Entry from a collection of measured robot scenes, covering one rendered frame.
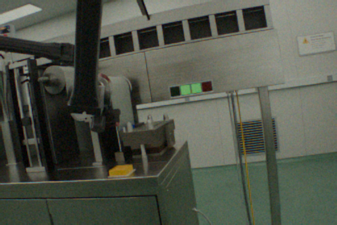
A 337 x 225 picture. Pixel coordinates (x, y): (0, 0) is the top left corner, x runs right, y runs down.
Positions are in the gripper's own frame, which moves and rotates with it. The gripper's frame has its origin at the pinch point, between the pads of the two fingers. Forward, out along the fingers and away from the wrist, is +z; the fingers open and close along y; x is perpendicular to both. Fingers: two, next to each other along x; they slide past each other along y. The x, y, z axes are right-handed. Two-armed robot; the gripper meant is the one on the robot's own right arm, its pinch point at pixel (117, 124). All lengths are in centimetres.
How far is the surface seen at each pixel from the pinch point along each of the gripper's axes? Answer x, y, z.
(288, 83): 132, 136, 223
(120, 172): -27.8, 11.4, -17.4
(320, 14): 212, 196, 182
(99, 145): -10.6, -8.1, -1.6
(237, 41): 44, 62, 10
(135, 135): -7.7, 10.7, -2.4
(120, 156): -14.8, 0.4, 3.9
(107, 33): 61, -12, 0
